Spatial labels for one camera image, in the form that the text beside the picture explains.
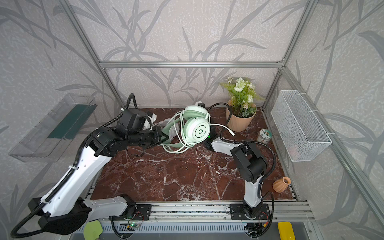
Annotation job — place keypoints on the mint green over-ear headphones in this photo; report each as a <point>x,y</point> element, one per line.
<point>194,123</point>

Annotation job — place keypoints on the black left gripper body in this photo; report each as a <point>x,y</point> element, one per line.
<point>156,137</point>

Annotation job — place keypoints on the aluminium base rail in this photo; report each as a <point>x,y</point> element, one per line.
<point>209,217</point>

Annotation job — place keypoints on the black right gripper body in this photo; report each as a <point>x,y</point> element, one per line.
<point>211,135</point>

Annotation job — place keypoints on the small green white tin can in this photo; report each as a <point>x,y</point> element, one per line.
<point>264,136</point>

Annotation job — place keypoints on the light green object front left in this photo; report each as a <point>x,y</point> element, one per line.
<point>92,230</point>

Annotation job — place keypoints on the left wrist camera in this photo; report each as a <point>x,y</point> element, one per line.
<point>135,120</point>

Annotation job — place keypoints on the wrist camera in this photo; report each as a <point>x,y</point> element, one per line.
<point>135,120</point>
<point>200,104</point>

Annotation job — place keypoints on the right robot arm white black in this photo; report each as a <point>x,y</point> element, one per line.
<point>251,164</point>

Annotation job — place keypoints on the yellow object at front edge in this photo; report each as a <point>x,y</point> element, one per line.
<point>286,231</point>

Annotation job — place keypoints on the small terracotta vase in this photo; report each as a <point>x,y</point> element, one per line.
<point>282,184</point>

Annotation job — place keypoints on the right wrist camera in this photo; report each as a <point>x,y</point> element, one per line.
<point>200,104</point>

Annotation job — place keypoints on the white over-ear headphones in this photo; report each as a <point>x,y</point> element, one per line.
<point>165,126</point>

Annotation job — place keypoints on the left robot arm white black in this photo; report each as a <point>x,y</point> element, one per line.
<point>62,210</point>

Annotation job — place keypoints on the potted plant beige pot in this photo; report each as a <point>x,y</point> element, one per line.
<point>243,96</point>

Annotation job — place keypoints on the white wire mesh basket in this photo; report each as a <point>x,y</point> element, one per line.
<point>303,135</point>

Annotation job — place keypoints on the clear plastic wall shelf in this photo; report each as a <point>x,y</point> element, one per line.
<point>50,138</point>

